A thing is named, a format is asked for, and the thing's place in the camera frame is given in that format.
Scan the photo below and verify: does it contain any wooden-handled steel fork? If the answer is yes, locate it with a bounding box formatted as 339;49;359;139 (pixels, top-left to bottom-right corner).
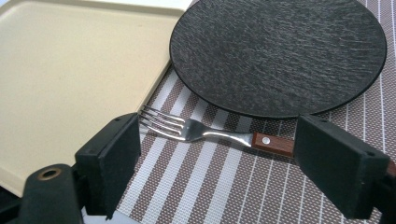
138;105;396;178

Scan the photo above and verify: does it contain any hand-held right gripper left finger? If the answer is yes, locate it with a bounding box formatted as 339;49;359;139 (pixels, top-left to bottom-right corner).
75;112;142;220

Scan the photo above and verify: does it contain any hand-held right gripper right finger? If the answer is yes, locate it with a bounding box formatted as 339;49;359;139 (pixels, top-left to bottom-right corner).
293;114;391;220

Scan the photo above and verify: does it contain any beige plastic tray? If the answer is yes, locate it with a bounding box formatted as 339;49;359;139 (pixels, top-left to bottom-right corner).
0;0;194;198

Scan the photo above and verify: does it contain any brown striped woven placemat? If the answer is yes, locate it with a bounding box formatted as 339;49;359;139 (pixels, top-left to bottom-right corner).
115;0;396;224

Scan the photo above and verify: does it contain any round black slate plate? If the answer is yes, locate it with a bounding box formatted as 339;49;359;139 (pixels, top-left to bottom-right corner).
169;0;388;119

